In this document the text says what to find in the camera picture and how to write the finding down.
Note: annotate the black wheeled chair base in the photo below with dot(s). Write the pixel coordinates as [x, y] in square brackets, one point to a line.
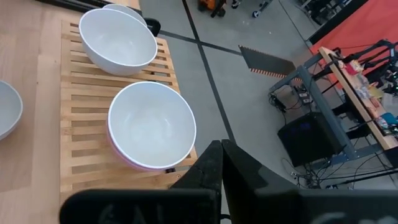
[259, 12]

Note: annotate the wooden slatted shelf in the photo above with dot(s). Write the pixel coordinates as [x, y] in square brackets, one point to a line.
[84, 93]

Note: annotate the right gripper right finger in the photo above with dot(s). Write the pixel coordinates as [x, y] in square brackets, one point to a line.
[248, 186]

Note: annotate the orange bag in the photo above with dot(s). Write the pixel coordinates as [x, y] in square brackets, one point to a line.
[208, 3]

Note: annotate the black neighbouring robot arm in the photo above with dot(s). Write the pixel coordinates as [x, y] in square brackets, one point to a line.
[382, 74]
[367, 53]

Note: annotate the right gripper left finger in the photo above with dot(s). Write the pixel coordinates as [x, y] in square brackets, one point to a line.
[205, 174]

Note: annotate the white ridged bowl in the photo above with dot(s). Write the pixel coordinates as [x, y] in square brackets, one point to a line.
[127, 9]
[152, 124]
[118, 40]
[7, 109]

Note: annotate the grey steel table frame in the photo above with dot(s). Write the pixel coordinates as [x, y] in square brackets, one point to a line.
[320, 105]

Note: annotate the black computer tower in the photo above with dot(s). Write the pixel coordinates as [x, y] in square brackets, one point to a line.
[308, 137]

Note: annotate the black serrated floor mat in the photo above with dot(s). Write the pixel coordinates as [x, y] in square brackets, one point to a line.
[267, 62]

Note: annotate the orange divider panel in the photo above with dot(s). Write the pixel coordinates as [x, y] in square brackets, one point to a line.
[357, 28]

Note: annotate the neighbouring wooden table top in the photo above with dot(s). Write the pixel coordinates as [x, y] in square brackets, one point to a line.
[348, 90]

